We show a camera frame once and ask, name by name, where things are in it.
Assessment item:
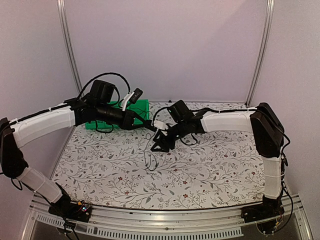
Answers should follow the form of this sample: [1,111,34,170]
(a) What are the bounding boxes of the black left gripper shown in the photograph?
[96,102,149,131]

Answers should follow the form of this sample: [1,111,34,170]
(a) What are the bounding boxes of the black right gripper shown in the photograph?
[150,120,188,153]

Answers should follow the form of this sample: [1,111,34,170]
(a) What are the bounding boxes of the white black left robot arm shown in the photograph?
[0,77,156,217]

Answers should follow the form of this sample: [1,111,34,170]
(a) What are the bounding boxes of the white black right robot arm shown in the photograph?
[151,100,289,220]

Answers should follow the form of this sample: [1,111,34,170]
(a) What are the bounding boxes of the green bin right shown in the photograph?
[127,99,150,120]

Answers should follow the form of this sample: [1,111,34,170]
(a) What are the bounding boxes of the green bin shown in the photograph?
[127,99,150,120]
[107,100,121,108]
[85,120,112,130]

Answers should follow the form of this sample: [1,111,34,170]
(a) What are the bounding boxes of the green bin middle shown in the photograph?
[107,100,121,108]

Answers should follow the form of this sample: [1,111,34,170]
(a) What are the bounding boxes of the green bin left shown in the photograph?
[85,120,112,130]

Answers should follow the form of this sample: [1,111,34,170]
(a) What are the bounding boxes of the floral patterned table mat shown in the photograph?
[51,101,280,210]

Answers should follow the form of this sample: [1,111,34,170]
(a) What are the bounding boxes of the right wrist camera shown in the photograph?
[146,120,158,132]

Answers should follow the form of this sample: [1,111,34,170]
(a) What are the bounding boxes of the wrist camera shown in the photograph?
[121,88,143,111]
[146,120,158,132]

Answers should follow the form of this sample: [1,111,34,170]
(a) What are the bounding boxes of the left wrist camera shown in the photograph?
[121,88,143,111]

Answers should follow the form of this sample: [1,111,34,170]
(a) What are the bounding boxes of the aluminium front frame rail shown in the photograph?
[22,194,316,240]

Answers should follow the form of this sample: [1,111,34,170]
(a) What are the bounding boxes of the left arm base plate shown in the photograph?
[48,200,93,223]

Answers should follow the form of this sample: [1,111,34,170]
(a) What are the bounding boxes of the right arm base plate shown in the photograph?
[240,203,285,235]

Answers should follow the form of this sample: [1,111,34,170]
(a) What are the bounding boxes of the aluminium back left post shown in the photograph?
[56,0,82,93]

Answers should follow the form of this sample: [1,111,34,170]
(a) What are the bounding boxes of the aluminium post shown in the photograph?
[56,0,82,93]
[245,0,275,107]

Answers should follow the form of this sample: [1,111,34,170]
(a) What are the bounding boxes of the aluminium back right post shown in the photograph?
[245,0,275,107]

